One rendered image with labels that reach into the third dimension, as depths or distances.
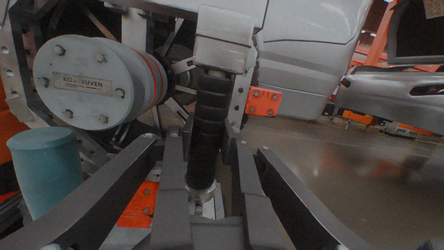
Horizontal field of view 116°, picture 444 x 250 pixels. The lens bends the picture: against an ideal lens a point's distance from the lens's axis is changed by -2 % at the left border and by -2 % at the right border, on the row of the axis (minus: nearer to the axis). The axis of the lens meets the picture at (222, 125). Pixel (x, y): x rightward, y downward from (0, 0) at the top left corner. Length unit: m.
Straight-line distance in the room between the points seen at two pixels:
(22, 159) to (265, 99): 0.48
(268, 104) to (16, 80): 0.57
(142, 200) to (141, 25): 0.45
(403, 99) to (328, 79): 1.60
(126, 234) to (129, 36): 0.72
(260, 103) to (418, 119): 2.25
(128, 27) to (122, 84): 0.19
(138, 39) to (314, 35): 0.80
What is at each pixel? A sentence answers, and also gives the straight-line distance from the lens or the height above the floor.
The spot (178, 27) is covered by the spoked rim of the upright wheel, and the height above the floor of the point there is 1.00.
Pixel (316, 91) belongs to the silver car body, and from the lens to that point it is 0.99.
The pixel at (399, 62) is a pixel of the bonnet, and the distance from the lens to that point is 4.06.
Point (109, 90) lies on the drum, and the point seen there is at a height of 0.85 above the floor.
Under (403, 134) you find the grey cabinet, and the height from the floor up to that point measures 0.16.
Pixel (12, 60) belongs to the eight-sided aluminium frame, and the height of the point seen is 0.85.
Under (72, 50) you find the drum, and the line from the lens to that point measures 0.28.
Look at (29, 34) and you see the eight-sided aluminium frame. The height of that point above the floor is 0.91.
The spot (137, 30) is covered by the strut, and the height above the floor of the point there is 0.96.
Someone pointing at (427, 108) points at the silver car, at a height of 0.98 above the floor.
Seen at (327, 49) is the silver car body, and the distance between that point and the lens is 1.00.
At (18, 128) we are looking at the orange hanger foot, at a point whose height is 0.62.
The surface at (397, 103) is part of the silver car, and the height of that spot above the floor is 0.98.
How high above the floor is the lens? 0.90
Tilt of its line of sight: 18 degrees down
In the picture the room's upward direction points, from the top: 11 degrees clockwise
